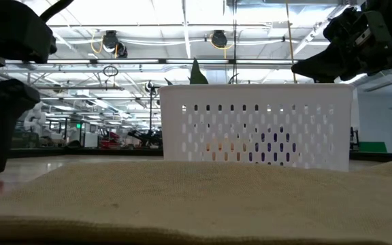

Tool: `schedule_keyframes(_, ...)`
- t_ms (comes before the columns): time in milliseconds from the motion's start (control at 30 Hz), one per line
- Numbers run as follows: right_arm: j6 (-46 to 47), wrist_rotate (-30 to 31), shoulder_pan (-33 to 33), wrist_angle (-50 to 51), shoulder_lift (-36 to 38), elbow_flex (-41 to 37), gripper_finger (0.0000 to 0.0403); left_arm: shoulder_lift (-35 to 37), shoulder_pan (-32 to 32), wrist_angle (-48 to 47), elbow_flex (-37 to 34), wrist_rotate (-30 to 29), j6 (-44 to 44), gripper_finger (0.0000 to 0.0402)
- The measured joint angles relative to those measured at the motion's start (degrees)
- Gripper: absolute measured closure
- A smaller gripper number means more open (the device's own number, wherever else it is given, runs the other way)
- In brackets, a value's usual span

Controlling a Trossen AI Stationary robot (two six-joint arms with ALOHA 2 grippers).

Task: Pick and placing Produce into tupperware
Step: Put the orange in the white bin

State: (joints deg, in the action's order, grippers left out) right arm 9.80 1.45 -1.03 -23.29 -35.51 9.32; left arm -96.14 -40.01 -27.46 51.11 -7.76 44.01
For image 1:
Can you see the white perforated plastic basket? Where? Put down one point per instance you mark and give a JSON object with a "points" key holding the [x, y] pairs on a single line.
{"points": [[172, 119]]}

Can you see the red background machine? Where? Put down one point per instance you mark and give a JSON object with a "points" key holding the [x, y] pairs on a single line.
{"points": [[109, 141]]}

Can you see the green plant in white pot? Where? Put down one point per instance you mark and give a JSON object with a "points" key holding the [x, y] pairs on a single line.
{"points": [[197, 76]]}

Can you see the folded olive cloth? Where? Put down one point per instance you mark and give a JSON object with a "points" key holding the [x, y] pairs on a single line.
{"points": [[196, 204]]}

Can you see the green panel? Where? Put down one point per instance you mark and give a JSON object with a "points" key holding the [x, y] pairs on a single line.
{"points": [[373, 147]]}

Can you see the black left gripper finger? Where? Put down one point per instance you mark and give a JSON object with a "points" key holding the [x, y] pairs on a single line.
{"points": [[5, 112]]}

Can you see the tan toy potato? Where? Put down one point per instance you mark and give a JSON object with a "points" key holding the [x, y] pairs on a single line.
{"points": [[220, 147]]}

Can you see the black background robot arm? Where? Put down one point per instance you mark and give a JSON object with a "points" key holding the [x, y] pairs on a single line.
{"points": [[148, 137]]}

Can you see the purple toy grapes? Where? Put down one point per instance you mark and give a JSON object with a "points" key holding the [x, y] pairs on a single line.
{"points": [[269, 147]]}

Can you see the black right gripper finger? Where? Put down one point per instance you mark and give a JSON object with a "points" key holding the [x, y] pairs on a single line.
{"points": [[325, 59], [325, 76]]}

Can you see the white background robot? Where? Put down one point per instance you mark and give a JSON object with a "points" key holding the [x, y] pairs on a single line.
{"points": [[39, 119]]}

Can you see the black metal rig frame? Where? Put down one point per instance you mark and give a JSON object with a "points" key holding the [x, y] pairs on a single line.
{"points": [[80, 153]]}

